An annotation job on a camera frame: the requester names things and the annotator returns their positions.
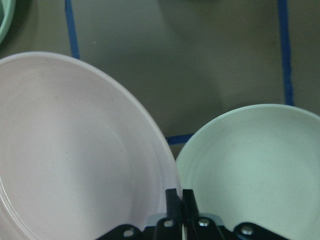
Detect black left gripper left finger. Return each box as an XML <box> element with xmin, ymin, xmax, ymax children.
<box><xmin>98</xmin><ymin>188</ymin><xmax>183</xmax><ymax>240</ymax></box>

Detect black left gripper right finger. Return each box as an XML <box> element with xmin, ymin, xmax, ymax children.
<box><xmin>182</xmin><ymin>189</ymin><xmax>285</xmax><ymax>240</ymax></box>

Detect cream white plate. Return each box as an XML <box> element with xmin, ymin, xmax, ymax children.
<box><xmin>176</xmin><ymin>104</ymin><xmax>320</xmax><ymax>240</ymax></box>

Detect pink plate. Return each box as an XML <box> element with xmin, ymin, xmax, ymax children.
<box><xmin>0</xmin><ymin>52</ymin><xmax>181</xmax><ymax>240</ymax></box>

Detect green bowl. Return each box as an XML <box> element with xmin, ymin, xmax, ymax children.
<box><xmin>0</xmin><ymin>0</ymin><xmax>16</xmax><ymax>43</ymax></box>

